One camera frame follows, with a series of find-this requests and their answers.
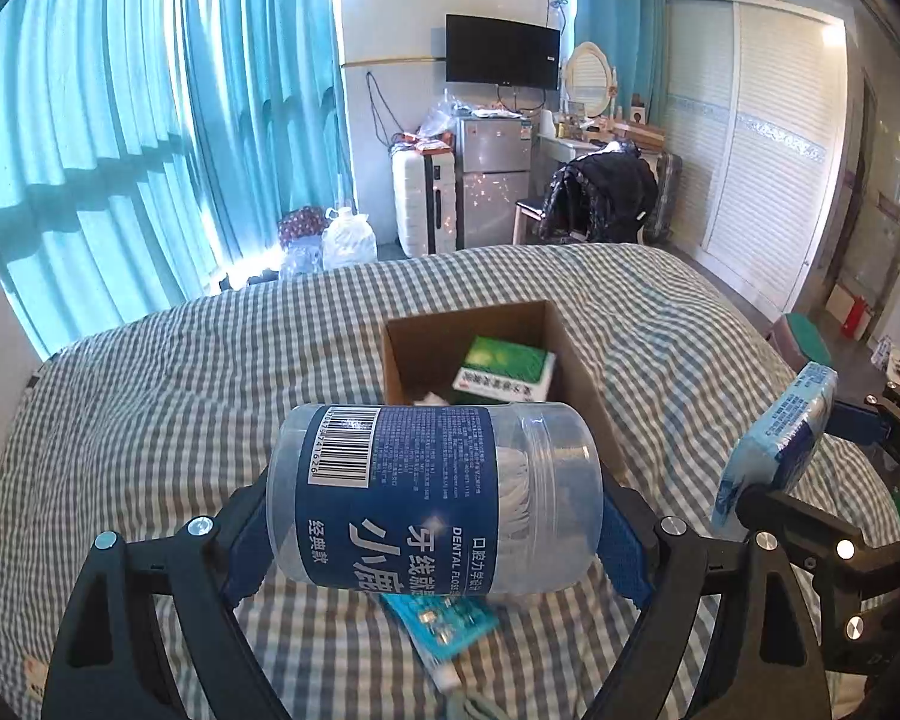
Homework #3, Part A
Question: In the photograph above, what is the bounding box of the clear plastic bag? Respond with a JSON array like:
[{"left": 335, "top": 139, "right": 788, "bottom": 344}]
[{"left": 279, "top": 236, "right": 323, "bottom": 280}]

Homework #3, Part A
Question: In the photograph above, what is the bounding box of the wooden chair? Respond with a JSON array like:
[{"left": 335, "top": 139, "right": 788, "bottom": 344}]
[{"left": 512, "top": 199, "right": 572, "bottom": 245}]

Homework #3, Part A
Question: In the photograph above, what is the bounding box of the blue blister pill pack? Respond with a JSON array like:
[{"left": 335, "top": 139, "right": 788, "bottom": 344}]
[{"left": 380, "top": 593, "right": 499, "bottom": 694}]

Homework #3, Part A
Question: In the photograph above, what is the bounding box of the brown cardboard box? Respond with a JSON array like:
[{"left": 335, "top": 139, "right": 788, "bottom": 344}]
[{"left": 382, "top": 301, "right": 628, "bottom": 484}]

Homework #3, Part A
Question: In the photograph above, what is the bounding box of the blue tissue pack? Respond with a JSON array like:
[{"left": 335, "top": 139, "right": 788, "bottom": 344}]
[{"left": 710, "top": 362, "right": 839, "bottom": 541}]

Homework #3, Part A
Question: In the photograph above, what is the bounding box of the silver mini fridge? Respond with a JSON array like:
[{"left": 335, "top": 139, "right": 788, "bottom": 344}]
[{"left": 455, "top": 115, "right": 533, "bottom": 249}]

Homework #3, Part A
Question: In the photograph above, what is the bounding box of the turquoise corner curtain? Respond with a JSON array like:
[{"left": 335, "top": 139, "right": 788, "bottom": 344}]
[{"left": 575, "top": 0, "right": 667, "bottom": 125}]

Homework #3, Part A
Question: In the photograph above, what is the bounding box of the black wall television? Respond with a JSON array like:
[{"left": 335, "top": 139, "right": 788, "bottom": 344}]
[{"left": 445, "top": 13, "right": 560, "bottom": 91}]

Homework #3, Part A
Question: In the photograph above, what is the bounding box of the black jacket on chair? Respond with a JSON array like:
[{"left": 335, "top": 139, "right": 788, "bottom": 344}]
[{"left": 539, "top": 151, "right": 658, "bottom": 244}]

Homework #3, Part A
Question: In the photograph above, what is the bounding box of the oval white vanity mirror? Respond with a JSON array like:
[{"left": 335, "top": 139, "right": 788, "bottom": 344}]
[{"left": 562, "top": 41, "right": 617, "bottom": 119}]

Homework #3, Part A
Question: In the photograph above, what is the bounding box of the white suitcase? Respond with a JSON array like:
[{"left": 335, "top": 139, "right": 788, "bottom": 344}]
[{"left": 391, "top": 148, "right": 458, "bottom": 259}]

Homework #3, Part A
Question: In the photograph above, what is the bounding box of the clear dental floss jar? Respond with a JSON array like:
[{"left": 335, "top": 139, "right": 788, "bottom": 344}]
[{"left": 266, "top": 403, "right": 603, "bottom": 596}]

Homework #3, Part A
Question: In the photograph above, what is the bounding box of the turquoise window curtain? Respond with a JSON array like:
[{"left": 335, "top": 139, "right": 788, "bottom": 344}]
[{"left": 0, "top": 0, "right": 352, "bottom": 356}]

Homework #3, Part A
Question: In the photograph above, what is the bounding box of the white plastic bag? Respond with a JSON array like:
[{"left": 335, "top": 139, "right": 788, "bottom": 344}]
[{"left": 322, "top": 206, "right": 377, "bottom": 271}]

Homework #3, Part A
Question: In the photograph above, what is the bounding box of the red patterned bag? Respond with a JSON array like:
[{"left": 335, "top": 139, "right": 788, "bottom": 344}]
[{"left": 278, "top": 206, "right": 328, "bottom": 249}]

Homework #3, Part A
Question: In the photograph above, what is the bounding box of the grey checkered bed cover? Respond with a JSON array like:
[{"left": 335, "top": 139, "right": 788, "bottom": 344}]
[{"left": 0, "top": 242, "right": 900, "bottom": 720}]

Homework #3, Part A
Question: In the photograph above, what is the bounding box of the white sock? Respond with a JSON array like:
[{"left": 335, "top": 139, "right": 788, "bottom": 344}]
[{"left": 411, "top": 392, "right": 455, "bottom": 406}]

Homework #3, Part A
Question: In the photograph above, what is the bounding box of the green white medicine box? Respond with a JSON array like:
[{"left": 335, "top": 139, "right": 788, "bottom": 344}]
[{"left": 452, "top": 337, "right": 556, "bottom": 403}]

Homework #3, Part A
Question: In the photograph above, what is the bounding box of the white sliding wardrobe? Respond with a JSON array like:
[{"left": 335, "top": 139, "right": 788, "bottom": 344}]
[{"left": 663, "top": 0, "right": 848, "bottom": 319}]

